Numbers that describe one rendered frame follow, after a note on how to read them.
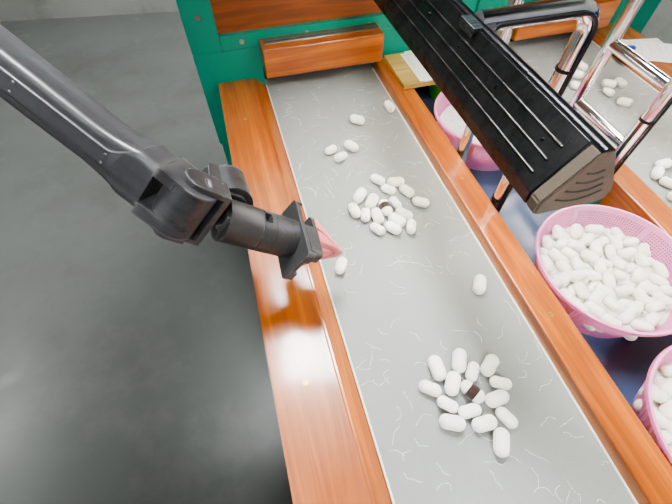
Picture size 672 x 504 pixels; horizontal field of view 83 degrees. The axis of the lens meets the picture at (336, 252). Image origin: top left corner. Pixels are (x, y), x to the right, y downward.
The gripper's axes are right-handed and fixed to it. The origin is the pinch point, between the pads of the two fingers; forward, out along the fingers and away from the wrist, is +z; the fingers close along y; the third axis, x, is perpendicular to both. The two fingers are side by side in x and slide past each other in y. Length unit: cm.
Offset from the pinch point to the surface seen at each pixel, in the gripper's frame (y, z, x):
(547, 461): -34.6, 21.0, -6.8
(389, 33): 63, 23, -20
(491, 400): -25.8, 16.4, -5.4
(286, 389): -17.4, -5.2, 11.9
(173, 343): 31, 12, 97
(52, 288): 66, -23, 126
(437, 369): -19.9, 11.9, -1.9
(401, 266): -0.5, 14.5, -1.5
